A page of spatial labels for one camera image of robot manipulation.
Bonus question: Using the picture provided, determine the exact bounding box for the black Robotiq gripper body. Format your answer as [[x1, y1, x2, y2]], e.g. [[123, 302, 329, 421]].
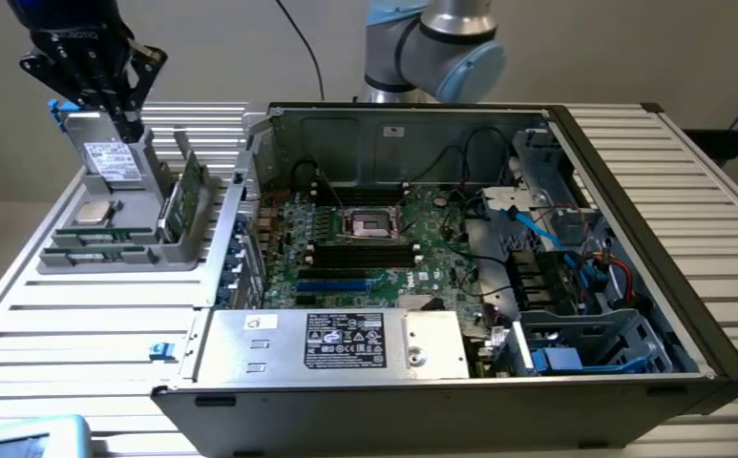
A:
[[27, 19, 137, 66]]

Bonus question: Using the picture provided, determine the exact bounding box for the green RAM stick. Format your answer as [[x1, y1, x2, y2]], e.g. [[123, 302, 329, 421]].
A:
[[53, 225, 153, 240], [41, 247, 125, 264]]

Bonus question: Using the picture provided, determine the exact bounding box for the hard disk with blue carrier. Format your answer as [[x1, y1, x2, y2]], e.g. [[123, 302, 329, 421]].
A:
[[43, 98, 153, 187]]

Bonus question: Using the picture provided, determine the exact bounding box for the green graphics card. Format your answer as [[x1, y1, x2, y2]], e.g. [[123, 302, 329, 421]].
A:
[[156, 151, 207, 240]]

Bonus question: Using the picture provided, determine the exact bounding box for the silver CPU chip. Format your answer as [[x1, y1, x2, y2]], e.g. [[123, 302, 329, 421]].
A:
[[71, 200, 123, 226]]

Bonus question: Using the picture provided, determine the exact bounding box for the grey parts rack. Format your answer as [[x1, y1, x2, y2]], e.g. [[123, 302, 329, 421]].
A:
[[36, 125, 231, 276]]

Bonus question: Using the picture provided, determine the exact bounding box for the CPU socket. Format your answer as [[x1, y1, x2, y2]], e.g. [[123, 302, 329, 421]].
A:
[[338, 205, 406, 240]]

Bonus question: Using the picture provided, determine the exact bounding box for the long black expansion slot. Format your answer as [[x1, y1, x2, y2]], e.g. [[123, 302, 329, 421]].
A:
[[296, 268, 370, 281]]

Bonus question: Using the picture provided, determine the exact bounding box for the blue expansion slot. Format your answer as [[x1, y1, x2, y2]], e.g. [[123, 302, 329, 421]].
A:
[[295, 280, 370, 294]]

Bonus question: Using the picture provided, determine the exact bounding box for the green Dell motherboard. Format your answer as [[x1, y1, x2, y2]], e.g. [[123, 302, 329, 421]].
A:
[[259, 183, 492, 336]]

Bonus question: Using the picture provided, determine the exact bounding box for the silver power supply unit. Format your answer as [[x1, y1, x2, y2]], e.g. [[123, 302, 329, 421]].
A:
[[191, 307, 472, 384]]

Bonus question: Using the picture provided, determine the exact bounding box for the silver chipset heatsink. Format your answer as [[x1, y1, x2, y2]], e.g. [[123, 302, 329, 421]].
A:
[[397, 294, 447, 312]]

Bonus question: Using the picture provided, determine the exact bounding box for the metal optical drive cage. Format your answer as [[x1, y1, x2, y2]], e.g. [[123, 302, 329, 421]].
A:
[[505, 127, 601, 250]]

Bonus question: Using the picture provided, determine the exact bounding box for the teal box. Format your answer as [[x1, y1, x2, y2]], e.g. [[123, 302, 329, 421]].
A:
[[0, 413, 93, 458]]

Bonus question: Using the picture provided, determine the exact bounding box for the black fan shroud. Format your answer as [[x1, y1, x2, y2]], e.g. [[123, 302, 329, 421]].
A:
[[508, 249, 600, 312]]

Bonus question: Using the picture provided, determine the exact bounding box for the open black PC case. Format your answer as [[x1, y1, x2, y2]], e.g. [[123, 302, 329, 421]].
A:
[[149, 100, 738, 452]]

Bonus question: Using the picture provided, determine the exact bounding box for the grey disk bay cage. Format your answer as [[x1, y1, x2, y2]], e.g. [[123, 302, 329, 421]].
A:
[[512, 307, 664, 379]]

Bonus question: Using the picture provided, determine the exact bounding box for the thin black cable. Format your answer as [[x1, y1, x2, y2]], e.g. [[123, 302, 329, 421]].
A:
[[274, 0, 326, 102]]

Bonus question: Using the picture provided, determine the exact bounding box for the black looped wire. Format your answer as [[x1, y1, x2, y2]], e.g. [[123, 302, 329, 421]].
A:
[[287, 158, 322, 193]]

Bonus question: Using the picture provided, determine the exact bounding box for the long black power wire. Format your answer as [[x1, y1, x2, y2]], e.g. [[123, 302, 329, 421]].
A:
[[405, 125, 510, 188]]

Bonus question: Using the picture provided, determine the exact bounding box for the blue SATA wire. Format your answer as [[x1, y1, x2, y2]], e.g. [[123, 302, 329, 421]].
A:
[[497, 203, 565, 253]]

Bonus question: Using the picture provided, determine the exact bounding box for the red wire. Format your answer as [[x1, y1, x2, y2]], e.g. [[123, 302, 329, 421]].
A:
[[594, 256, 639, 301]]

